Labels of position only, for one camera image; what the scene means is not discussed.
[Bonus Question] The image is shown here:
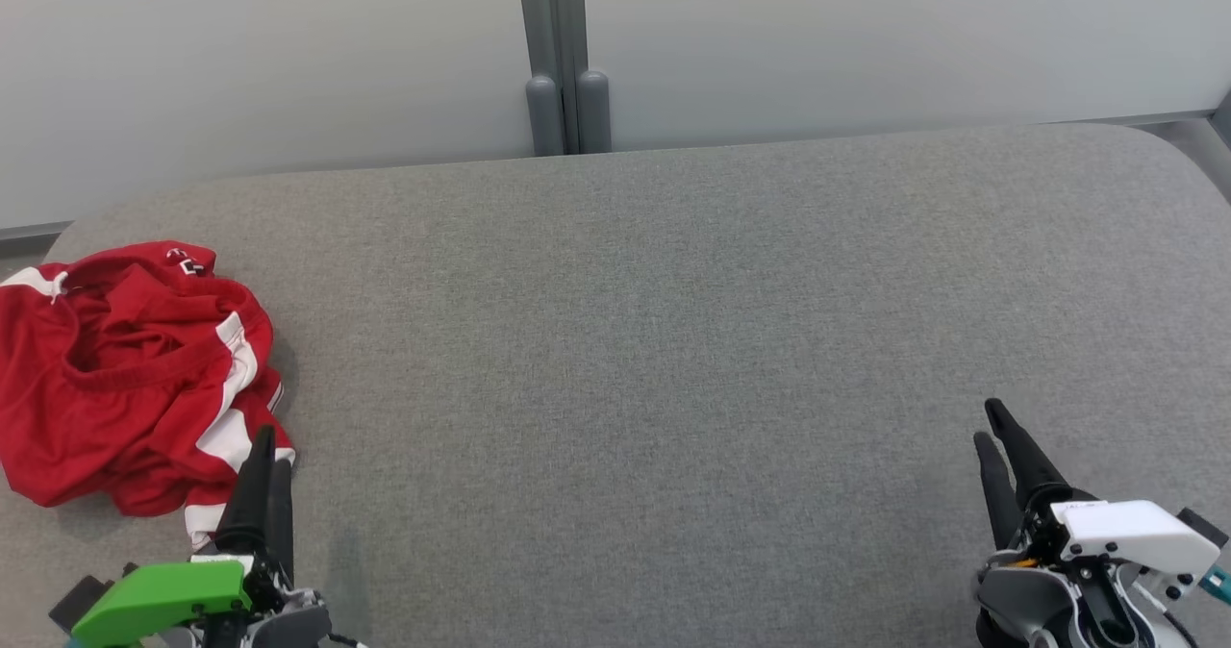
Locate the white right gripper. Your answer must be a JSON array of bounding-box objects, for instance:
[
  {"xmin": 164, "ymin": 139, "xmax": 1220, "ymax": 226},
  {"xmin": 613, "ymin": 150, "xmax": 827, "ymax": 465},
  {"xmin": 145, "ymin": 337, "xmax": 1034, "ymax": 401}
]
[{"xmin": 972, "ymin": 398, "xmax": 1222, "ymax": 648}]

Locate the grey fabric sofa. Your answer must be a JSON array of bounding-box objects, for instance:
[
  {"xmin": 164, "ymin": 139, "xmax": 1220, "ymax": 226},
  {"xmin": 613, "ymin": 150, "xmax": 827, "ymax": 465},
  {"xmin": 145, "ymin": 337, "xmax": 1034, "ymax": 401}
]
[{"xmin": 0, "ymin": 124, "xmax": 1231, "ymax": 648}]

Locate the red jersey white striped trim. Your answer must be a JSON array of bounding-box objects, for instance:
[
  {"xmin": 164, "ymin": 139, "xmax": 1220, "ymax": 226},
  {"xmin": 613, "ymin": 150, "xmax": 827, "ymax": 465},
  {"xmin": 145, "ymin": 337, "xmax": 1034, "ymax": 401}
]
[{"xmin": 0, "ymin": 241, "xmax": 296, "ymax": 550}]

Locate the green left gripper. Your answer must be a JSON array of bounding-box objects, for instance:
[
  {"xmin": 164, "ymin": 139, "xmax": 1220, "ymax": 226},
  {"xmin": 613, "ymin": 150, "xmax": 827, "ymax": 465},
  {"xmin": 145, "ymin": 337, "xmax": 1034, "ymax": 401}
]
[{"xmin": 72, "ymin": 425, "xmax": 334, "ymax": 648}]

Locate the grey rounded post foot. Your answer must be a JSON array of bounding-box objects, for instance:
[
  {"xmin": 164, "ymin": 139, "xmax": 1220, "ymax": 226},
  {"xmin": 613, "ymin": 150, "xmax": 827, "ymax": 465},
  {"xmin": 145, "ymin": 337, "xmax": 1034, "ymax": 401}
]
[
  {"xmin": 577, "ymin": 69, "xmax": 613, "ymax": 154},
  {"xmin": 526, "ymin": 73, "xmax": 564, "ymax": 157}
]

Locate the grey partition frame post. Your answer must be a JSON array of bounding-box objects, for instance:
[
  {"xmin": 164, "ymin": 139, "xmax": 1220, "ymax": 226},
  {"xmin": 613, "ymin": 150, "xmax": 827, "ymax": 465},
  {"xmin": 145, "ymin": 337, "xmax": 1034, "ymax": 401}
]
[{"xmin": 515, "ymin": 0, "xmax": 585, "ymax": 154}]

